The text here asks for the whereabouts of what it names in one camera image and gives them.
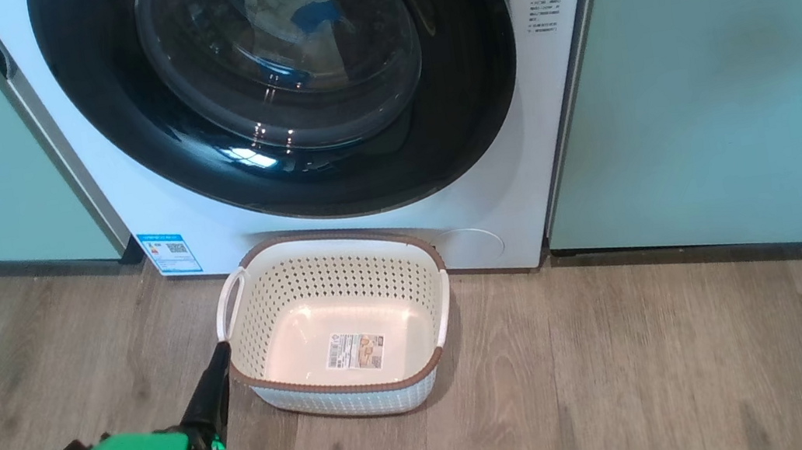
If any black round washer door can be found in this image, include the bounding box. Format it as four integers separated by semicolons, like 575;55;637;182
26;0;538;257

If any cream garment blue cartoon print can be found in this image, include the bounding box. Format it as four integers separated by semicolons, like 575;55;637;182
244;0;349;62

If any white front-load washing machine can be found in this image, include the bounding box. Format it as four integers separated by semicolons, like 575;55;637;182
0;0;657;345

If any cream laundry basket brown rim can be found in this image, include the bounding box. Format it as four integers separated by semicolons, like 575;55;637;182
205;213;468;438

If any basket product label sticker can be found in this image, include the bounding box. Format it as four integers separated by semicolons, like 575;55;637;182
321;326;387;376

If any blue energy label sticker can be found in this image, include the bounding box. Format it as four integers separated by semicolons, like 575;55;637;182
135;225;204;282

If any round white filter cover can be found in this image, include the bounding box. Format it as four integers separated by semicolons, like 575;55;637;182
434;223;507;271

